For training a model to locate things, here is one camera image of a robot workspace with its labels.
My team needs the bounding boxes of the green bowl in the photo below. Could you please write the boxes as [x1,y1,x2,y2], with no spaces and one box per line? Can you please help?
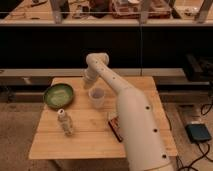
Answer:
[43,83,74,109]

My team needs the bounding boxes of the clear plastic bottle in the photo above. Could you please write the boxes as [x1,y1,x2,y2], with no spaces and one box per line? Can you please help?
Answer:
[57,109,74,136]

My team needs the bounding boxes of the black cable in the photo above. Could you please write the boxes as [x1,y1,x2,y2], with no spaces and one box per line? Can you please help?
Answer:
[175,103,213,171]

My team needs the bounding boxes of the white small packet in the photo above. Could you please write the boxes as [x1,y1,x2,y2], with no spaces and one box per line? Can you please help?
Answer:
[107,112,117,120]

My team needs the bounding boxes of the blue foot pedal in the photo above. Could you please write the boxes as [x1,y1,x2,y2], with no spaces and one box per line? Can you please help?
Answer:
[185,124,212,143]

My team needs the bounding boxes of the red brown snack box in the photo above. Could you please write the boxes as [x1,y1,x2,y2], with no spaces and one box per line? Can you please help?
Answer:
[108,117,123,142]

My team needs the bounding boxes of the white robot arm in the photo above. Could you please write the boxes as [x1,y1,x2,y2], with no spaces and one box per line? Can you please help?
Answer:
[83,53,175,171]

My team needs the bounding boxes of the white plastic cup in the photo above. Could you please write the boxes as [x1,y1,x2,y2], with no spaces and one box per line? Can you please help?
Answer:
[88,87,105,109]

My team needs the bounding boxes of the wooden table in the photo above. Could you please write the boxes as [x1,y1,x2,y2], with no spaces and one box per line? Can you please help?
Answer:
[28,76,179,161]

